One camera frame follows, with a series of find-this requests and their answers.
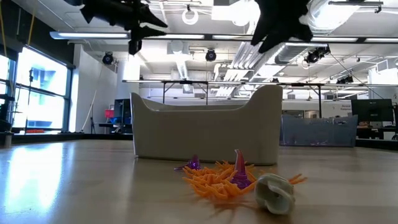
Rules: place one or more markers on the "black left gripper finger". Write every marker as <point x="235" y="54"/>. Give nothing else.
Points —
<point x="150" y="32"/>
<point x="152" y="18"/>

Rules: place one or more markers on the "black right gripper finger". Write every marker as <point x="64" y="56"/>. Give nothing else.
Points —
<point x="262" y="32"/>
<point x="273" y="40"/>

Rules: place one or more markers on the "translucent grey plastic bin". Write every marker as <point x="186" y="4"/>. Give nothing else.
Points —
<point x="317" y="132"/>

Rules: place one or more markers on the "white plastic bin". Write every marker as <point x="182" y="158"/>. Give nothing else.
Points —
<point x="205" y="133"/>

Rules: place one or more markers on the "long ceiling light bar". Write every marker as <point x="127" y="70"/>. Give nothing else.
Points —
<point x="87" y="35"/>

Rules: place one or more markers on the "black ceiling spotlight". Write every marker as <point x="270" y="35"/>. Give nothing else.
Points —
<point x="317" y="54"/>

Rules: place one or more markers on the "black ceiling speaker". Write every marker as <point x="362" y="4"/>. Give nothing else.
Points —
<point x="211" y="55"/>
<point x="108" y="58"/>

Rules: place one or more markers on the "black monitor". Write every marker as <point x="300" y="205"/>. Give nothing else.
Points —
<point x="371" y="110"/>
<point x="122" y="110"/>

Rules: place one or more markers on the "red storage bin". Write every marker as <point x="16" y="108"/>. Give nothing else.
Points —
<point x="109" y="113"/>

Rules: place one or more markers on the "large window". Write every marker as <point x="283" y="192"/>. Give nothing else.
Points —
<point x="40" y="77"/>

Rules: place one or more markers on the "white leaning pole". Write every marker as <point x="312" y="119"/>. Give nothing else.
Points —
<point x="89" y="110"/>

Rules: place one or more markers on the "cluttered background desk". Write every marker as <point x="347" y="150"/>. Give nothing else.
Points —
<point x="109" y="126"/>

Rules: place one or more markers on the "black light stand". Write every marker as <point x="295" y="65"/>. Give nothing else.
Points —
<point x="30" y="74"/>

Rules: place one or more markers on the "black equipment rack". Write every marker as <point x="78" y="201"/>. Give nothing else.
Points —
<point x="4" y="124"/>

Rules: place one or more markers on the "silver ventilation duct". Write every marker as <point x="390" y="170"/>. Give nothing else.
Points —
<point x="326" y="18"/>

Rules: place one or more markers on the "black metal frame stand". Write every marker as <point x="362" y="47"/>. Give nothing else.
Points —
<point x="186" y="82"/>

